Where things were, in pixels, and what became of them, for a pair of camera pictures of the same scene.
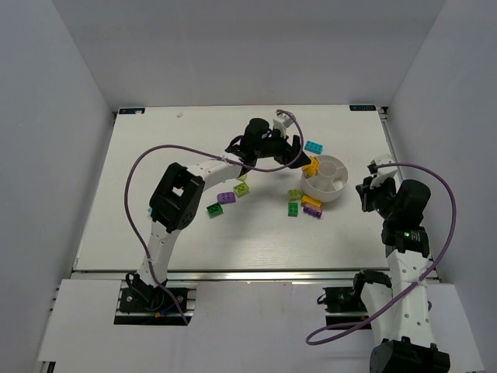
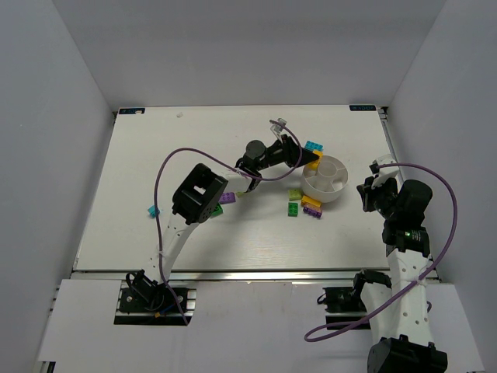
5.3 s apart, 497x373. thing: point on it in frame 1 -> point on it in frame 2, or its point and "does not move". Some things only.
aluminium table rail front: (255, 275) does not move
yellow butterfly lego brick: (311, 170) -> (314, 165)
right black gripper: (373, 198) does not move
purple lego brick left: (226, 197) does not move
